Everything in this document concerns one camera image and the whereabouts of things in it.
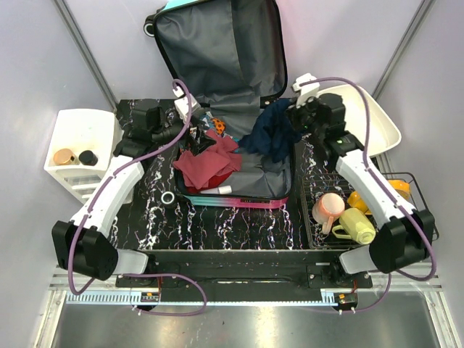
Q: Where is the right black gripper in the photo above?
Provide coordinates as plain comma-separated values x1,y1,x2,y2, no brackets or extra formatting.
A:
286,91,326,139

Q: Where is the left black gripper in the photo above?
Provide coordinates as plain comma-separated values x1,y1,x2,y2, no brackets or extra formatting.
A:
153,115,217,156

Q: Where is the maroon red garment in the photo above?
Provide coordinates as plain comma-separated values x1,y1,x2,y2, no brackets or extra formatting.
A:
173,129,242,193

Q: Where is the navy blue garment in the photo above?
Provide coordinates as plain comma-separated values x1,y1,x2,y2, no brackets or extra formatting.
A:
239,99,302,163

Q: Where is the pink and teal kids suitcase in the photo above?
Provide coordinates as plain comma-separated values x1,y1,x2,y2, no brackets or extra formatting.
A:
143,1,295,210

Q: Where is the small black jar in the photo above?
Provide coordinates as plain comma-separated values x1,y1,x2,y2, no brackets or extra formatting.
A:
78,150,98,166

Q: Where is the white drawer organizer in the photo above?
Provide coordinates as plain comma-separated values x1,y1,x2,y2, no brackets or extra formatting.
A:
43,109,123,203

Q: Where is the gold lid cosmetic jar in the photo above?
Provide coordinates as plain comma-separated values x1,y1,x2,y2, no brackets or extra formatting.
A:
52,149,79,166

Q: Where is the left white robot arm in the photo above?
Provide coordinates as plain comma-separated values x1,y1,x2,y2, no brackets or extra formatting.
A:
51,96,201,287

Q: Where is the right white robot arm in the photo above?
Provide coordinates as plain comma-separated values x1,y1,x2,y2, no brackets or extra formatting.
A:
286,94,436,288

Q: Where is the colourful patterned cloth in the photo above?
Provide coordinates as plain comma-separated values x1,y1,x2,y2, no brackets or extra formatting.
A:
197,112,230,140

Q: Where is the white tube bottle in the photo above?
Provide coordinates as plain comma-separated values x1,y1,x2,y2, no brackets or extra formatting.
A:
200,186,233,195

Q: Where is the white plastic tray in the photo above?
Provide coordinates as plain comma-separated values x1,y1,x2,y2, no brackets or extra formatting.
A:
317,84,402,157

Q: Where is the black marble pattern mat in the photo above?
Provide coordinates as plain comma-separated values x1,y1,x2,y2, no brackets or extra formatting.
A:
108,97,418,251

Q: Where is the pink cup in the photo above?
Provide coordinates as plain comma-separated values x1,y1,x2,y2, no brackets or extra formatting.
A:
312,193,345,235

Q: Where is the orange-yellow plate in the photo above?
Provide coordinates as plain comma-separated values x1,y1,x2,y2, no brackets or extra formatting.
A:
347,179,411,215

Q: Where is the yellow-green mug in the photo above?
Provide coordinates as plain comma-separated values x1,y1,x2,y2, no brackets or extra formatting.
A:
331,208,376,245

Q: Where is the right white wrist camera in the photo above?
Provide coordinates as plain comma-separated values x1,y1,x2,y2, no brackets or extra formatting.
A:
291,73,320,108

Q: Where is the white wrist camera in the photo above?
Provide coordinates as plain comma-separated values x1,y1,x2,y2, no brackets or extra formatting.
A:
291,73,320,108
174,95,201,119

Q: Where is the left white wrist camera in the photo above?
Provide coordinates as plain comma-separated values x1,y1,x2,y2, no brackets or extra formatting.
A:
174,95,201,119

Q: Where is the black wire dish rack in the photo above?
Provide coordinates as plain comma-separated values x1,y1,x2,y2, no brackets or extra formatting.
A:
300,172,428,251

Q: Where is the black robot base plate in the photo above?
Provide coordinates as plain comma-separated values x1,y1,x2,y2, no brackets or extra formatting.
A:
115,249,373,289

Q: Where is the aluminium rail frame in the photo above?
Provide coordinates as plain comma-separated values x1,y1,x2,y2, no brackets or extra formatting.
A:
46,262,444,305

